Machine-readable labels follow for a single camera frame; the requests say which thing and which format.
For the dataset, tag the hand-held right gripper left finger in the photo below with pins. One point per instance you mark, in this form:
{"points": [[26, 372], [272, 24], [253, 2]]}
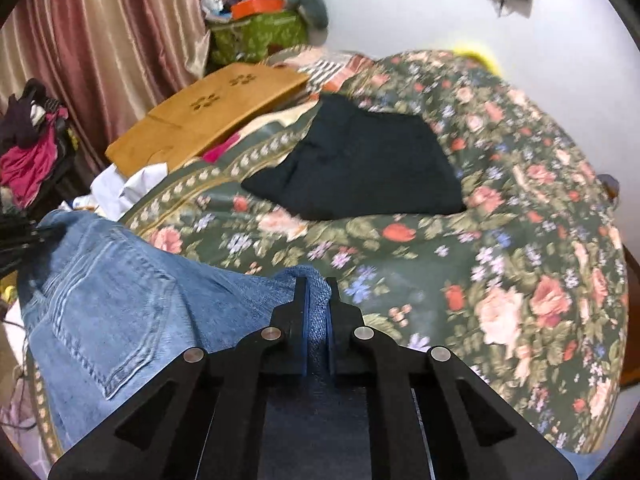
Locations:
{"points": [[301, 330]]}

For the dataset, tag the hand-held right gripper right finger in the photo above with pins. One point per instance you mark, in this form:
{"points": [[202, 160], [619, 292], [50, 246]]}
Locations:
{"points": [[331, 330]]}

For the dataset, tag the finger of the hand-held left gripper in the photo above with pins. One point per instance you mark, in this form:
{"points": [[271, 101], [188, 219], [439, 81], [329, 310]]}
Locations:
{"points": [[17, 240]]}

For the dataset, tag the blue jeans pants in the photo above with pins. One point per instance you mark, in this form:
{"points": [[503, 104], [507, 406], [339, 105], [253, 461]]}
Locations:
{"points": [[125, 300]]}

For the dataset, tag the black pants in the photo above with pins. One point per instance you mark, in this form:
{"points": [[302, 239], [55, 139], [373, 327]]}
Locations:
{"points": [[360, 160]]}

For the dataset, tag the pile of dark red clothes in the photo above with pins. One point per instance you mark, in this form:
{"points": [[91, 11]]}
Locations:
{"points": [[30, 155]]}

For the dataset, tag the white crumpled cloth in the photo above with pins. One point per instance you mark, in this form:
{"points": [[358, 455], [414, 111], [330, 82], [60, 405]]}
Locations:
{"points": [[130, 190]]}

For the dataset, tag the pink cloth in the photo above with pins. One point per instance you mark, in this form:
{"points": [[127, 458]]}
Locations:
{"points": [[220, 147]]}

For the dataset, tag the floral green blanket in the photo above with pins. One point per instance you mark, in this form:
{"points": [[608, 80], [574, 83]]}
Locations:
{"points": [[500, 210]]}

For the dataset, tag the wooden lap table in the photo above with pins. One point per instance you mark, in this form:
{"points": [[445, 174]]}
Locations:
{"points": [[200, 120]]}

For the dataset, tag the striped pink gold curtain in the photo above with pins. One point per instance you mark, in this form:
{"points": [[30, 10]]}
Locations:
{"points": [[100, 35]]}

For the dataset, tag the striped cloth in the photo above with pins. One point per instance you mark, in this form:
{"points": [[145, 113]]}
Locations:
{"points": [[322, 72]]}

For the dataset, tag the green patterned storage bag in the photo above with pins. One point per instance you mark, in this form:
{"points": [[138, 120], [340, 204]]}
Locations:
{"points": [[260, 35]]}

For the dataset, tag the yellow foam tube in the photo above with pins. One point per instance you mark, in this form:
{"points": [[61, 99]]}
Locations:
{"points": [[477, 55]]}

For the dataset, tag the orange box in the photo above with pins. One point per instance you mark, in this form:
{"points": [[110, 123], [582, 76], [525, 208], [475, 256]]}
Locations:
{"points": [[257, 6]]}

